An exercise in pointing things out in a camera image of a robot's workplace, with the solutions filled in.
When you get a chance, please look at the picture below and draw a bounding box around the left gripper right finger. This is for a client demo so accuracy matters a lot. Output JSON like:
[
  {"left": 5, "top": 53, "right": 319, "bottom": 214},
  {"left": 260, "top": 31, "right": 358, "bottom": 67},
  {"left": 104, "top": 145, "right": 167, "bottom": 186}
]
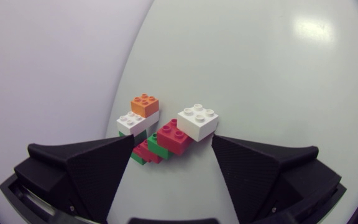
[{"left": 211, "top": 134, "right": 342, "bottom": 224}]

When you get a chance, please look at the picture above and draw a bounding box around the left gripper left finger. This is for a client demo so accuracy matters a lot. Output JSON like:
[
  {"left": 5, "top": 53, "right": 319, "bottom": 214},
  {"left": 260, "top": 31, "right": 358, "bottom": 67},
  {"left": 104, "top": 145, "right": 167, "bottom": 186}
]
[{"left": 13, "top": 134, "right": 135, "bottom": 224}]

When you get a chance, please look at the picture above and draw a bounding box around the long white toy brick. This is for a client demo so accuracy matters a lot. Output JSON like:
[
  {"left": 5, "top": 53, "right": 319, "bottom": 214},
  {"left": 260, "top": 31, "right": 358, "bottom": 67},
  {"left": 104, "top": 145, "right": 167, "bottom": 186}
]
[{"left": 116, "top": 110, "right": 160, "bottom": 137}]

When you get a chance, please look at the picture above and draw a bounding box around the red toy brick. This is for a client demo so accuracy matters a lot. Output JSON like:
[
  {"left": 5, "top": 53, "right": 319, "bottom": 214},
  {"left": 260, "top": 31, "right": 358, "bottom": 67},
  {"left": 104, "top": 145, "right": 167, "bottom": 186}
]
[
  {"left": 132, "top": 139, "right": 163, "bottom": 164},
  {"left": 156, "top": 118, "right": 194, "bottom": 156}
]

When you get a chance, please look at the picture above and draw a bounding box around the green toy brick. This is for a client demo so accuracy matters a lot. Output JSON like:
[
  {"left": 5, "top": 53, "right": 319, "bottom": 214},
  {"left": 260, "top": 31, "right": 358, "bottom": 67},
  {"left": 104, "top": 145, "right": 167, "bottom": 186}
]
[
  {"left": 130, "top": 151, "right": 147, "bottom": 166},
  {"left": 147, "top": 133, "right": 173, "bottom": 161},
  {"left": 118, "top": 129, "right": 148, "bottom": 146}
]

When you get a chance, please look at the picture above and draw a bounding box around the square white toy brick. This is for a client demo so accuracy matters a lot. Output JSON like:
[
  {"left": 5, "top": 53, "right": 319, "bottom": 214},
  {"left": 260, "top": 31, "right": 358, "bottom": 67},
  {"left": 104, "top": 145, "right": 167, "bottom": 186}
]
[{"left": 177, "top": 103, "right": 219, "bottom": 142}]

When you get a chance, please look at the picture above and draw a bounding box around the orange toy brick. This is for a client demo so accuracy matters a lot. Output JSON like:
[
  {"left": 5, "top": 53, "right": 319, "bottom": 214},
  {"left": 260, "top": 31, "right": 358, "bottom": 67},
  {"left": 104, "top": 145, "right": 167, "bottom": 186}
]
[{"left": 131, "top": 93, "right": 160, "bottom": 119}]

